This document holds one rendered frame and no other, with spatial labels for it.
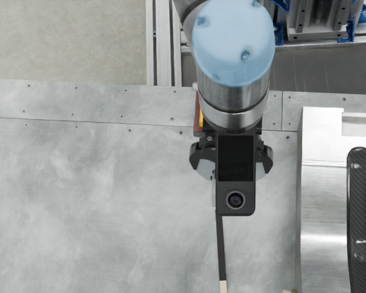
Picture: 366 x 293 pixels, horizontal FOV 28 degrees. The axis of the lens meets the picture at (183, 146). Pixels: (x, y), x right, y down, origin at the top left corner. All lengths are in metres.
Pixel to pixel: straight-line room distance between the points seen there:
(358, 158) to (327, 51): 0.89
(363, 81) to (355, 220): 0.90
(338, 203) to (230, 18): 0.45
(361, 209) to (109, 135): 0.41
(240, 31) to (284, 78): 1.22
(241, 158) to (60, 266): 0.41
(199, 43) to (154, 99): 0.54
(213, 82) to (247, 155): 0.15
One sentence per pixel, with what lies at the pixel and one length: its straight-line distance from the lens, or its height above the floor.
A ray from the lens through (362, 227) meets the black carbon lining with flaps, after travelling 1.05.
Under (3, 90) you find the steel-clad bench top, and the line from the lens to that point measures 1.26.
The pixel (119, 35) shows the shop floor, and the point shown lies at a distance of 2.21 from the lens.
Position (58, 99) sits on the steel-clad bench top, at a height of 0.80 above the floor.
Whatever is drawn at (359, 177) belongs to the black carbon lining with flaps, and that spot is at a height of 0.88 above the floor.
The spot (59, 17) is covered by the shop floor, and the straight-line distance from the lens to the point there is 2.28.
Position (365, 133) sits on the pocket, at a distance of 1.12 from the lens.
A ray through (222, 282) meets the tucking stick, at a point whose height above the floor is 0.80.
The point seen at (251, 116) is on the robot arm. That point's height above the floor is 1.18.
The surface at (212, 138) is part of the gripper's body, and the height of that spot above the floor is 1.09.
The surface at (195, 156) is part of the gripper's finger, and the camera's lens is 0.90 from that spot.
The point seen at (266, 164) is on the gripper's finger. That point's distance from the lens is 0.91.
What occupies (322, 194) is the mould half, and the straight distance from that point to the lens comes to 1.05.
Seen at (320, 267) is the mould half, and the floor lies 0.90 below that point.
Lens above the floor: 1.87
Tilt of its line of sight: 67 degrees down
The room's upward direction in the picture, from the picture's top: 8 degrees counter-clockwise
